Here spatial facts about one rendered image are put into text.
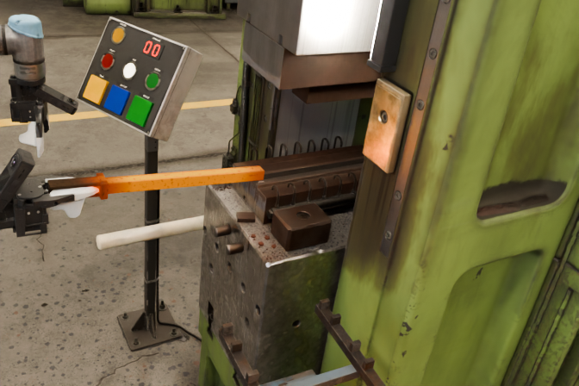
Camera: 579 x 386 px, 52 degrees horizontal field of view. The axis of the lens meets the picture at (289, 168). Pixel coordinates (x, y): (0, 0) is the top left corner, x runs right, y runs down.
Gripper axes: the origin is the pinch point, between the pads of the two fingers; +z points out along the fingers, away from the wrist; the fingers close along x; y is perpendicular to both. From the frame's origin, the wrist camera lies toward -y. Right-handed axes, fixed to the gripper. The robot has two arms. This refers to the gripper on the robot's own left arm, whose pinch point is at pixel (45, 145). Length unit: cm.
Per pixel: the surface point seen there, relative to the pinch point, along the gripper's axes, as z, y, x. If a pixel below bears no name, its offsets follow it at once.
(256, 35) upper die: -41, -51, 25
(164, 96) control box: -13.0, -32.0, -5.1
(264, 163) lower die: -5, -58, 19
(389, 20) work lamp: -55, -69, 54
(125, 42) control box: -21.7, -21.3, -25.4
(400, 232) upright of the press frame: -13, -77, 64
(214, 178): -17, -40, 48
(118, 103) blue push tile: -6.9, -19.2, -13.4
